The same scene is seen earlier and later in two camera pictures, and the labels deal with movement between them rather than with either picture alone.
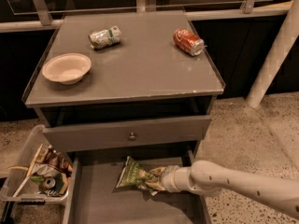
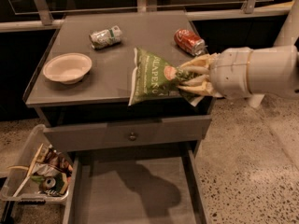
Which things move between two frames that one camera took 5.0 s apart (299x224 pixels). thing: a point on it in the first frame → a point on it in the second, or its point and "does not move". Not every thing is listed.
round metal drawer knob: [132, 137] does not move
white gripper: [168, 178] → [230, 72]
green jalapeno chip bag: [134, 174] → [153, 77]
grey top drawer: [125, 133] does not move
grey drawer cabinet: [123, 82] does not move
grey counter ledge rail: [20, 25] does not move
